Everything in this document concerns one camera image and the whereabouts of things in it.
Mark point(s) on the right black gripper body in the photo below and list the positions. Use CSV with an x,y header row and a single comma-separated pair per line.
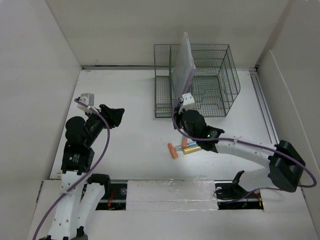
x,y
179,119

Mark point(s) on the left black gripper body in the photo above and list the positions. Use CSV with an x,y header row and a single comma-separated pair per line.
x,y
96,123

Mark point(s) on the light blue capped marker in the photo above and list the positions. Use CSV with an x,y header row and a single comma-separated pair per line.
x,y
190,144

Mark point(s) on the orange marker pen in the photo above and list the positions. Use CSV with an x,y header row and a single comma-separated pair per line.
x,y
172,151

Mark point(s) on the white notebook booklet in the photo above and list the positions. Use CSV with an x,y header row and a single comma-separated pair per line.
x,y
183,66

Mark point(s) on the orange capped clear marker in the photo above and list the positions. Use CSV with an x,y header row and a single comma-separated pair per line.
x,y
184,142

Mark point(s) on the clear zip pouch purple zipper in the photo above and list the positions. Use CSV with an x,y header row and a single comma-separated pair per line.
x,y
189,81

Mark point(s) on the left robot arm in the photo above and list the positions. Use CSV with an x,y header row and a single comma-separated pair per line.
x,y
81,189

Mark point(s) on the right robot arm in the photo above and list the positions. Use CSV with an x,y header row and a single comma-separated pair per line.
x,y
281,164

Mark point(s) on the yellow marker pen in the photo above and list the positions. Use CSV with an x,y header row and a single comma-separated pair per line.
x,y
192,149

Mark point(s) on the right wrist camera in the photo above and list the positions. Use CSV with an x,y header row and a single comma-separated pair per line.
x,y
186,102

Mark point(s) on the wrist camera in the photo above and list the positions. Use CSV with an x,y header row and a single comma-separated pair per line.
x,y
186,102
85,102

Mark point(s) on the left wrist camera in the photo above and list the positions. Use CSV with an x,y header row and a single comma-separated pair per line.
x,y
85,102

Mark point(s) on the green wire mesh organizer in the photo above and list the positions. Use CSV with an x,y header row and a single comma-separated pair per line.
x,y
215,84

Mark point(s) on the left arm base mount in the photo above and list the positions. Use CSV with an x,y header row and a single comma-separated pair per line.
x,y
115,196

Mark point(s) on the aluminium rail right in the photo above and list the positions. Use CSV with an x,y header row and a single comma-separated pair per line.
x,y
266,115

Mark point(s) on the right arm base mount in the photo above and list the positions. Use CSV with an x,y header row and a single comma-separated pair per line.
x,y
231,196

